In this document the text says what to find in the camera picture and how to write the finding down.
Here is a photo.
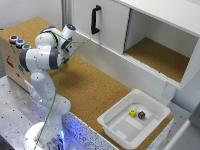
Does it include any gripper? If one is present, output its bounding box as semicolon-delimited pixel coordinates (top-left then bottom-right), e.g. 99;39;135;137
60;39;75;65

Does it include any wooden drawer box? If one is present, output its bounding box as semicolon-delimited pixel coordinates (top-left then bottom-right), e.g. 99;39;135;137
0;16;70;93

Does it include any green button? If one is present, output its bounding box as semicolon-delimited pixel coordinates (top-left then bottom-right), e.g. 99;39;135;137
21;43;33;52

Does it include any blue button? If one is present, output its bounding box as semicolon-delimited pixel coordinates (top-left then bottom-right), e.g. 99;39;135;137
15;38;26;48

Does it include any white sliding door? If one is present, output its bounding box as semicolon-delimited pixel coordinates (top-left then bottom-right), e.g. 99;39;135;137
72;0;131;55

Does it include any red button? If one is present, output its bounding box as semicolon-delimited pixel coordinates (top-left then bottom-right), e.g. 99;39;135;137
9;34;19;45

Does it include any yellow block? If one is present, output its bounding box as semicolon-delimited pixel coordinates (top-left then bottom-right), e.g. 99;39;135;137
128;108;138;118

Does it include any white cabinet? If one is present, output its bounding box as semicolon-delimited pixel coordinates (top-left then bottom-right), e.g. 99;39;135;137
68;0;200;108

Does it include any purple block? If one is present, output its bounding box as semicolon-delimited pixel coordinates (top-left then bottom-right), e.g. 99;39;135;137
137;110;147;120

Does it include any white plastic box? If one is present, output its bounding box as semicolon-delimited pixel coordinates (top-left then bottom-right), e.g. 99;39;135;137
96;88;172;150

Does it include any green cable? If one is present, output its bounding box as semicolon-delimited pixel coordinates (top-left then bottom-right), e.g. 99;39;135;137
33;31;92;150

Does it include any black door handle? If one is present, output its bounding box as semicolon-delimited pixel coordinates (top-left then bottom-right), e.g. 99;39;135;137
90;4;102;36

